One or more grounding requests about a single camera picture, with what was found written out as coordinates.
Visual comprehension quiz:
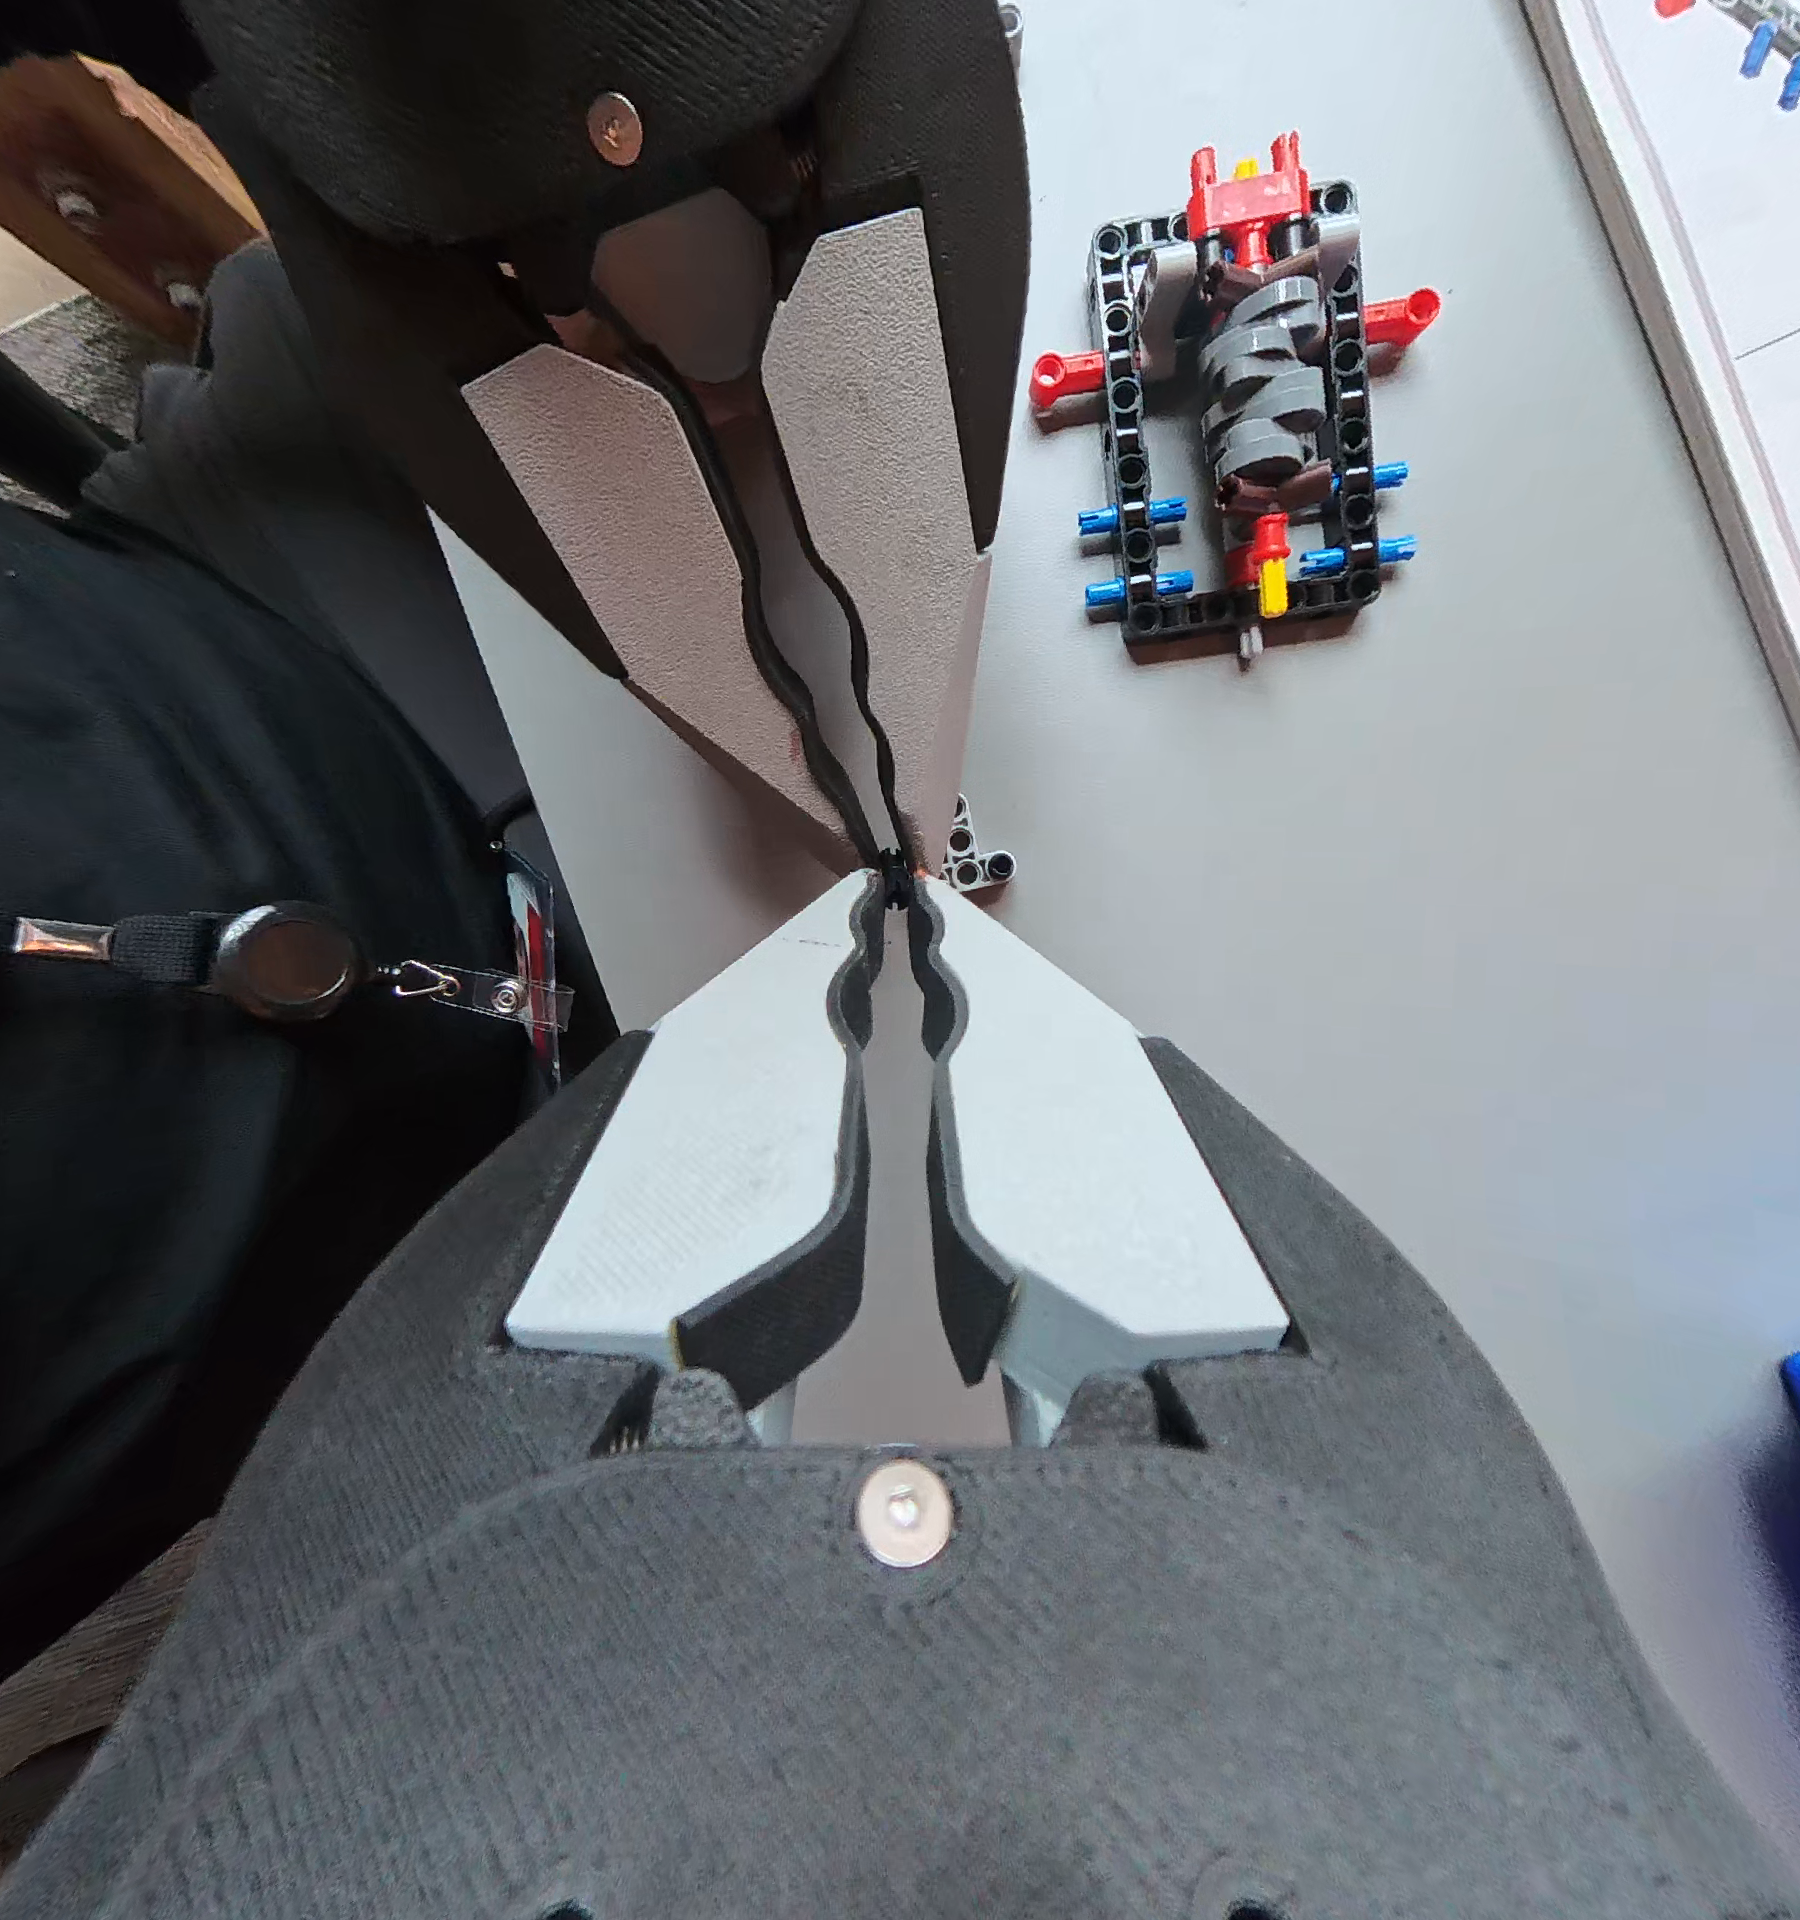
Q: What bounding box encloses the wooden table support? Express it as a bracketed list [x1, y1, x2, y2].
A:
[0, 52, 271, 350]

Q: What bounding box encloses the clear plastic badge holder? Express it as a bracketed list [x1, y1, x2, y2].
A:
[374, 845, 581, 1085]

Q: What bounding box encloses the lego engine frame assembly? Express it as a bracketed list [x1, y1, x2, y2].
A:
[1032, 131, 1443, 670]

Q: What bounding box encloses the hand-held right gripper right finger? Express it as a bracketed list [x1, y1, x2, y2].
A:
[900, 871, 1296, 1446]

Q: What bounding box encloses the black office chair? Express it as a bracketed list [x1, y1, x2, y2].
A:
[0, 291, 115, 520]

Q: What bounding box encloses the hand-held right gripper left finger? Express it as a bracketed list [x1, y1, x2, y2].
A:
[503, 869, 895, 1420]

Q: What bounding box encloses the lego instruction booklet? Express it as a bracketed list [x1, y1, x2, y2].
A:
[1523, 0, 1800, 888]

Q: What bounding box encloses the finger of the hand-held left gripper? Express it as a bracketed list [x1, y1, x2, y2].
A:
[462, 341, 903, 875]
[757, 206, 996, 869]

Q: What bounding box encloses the black lanyard with badge reel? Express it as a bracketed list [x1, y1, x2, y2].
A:
[0, 892, 370, 1033]

